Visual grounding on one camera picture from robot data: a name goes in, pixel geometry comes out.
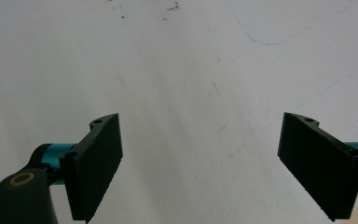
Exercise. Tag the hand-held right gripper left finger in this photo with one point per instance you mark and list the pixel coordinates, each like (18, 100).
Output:
(94, 168)

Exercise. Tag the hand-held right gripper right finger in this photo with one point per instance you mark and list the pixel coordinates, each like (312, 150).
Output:
(320, 165)

